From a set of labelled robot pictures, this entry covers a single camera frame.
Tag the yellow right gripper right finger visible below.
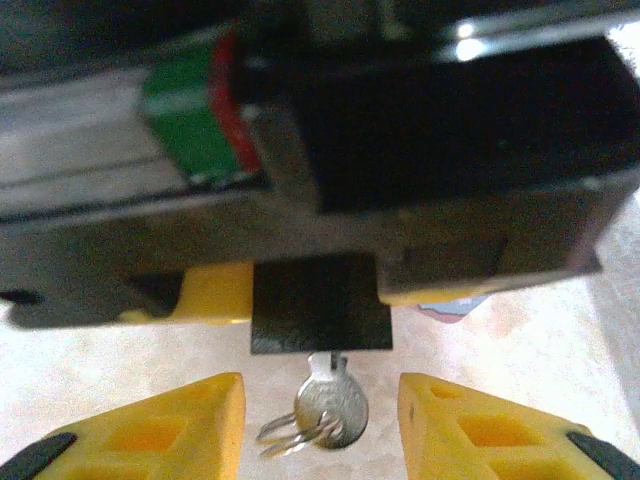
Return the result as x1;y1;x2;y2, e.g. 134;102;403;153
398;372;640;480

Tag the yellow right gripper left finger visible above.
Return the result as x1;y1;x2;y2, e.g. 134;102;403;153
4;372;247;480

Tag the blue cartoon tin box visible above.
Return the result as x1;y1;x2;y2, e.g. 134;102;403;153
416;293;490;322

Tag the black padlock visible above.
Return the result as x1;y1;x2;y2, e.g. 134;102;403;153
248;253;395;355

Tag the silver key ring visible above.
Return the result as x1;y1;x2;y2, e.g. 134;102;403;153
256;409;347;459

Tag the silver key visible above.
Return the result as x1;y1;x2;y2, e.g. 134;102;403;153
293;351;370;450

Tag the small green red box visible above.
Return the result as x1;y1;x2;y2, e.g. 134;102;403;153
141;33;262;185

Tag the aluminium side rail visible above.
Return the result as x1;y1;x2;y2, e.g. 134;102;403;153
0;67;271;221

